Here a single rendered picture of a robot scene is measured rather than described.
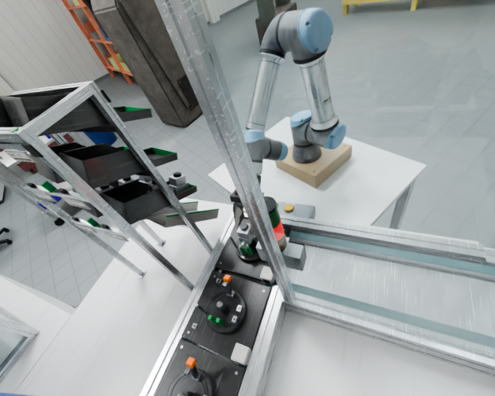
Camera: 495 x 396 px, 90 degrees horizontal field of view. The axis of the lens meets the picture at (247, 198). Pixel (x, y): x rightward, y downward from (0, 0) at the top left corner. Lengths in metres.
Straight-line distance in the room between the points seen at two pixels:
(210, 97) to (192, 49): 0.05
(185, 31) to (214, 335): 0.82
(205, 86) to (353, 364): 0.86
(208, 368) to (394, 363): 0.54
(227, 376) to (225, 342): 0.09
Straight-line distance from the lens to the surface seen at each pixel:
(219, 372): 0.89
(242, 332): 0.88
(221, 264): 0.99
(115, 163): 0.75
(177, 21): 0.31
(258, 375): 0.86
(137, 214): 0.82
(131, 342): 1.20
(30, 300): 1.72
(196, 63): 0.31
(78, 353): 1.34
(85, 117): 0.71
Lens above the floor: 1.80
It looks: 46 degrees down
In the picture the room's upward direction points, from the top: 22 degrees counter-clockwise
